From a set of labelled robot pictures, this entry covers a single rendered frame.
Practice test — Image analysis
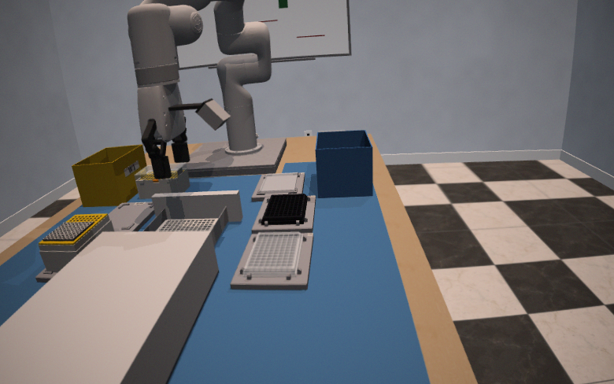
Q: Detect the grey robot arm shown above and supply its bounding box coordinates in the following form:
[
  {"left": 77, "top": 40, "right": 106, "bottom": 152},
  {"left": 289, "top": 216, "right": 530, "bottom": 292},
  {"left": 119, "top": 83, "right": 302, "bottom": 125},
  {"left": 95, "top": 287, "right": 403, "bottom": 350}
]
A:
[{"left": 128, "top": 0, "right": 272, "bottom": 155}]

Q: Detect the blue flat mat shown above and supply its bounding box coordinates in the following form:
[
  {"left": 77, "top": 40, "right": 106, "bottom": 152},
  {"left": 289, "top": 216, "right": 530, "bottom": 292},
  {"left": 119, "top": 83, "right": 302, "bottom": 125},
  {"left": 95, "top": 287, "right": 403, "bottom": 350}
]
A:
[{"left": 0, "top": 161, "right": 431, "bottom": 384}]

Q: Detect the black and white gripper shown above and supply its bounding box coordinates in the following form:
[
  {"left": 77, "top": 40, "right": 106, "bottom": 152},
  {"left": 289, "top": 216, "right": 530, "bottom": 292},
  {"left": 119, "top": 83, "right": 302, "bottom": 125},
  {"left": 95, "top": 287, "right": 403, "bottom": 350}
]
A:
[{"left": 137, "top": 79, "right": 190, "bottom": 179}]

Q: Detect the olive-brown open-top box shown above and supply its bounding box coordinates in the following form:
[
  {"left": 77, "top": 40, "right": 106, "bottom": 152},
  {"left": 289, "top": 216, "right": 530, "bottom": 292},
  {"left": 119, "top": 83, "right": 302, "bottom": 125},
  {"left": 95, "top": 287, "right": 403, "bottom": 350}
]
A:
[{"left": 72, "top": 145, "right": 147, "bottom": 207}]

